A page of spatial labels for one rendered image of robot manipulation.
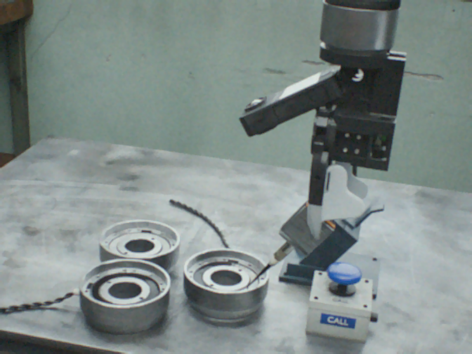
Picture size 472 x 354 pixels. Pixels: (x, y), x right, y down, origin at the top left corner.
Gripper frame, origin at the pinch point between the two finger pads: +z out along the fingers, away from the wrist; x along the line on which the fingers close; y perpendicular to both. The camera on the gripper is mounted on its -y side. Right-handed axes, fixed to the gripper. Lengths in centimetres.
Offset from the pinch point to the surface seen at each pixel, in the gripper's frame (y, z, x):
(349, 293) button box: 5.1, 8.2, -0.1
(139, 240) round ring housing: -23.4, 10.4, 6.9
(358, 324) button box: 6.7, 10.7, -2.4
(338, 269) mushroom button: 3.5, 5.7, 0.4
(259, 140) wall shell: -37, 49, 161
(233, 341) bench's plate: -6.7, 13.1, -6.9
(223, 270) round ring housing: -10.8, 10.3, 3.1
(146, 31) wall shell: -80, 15, 159
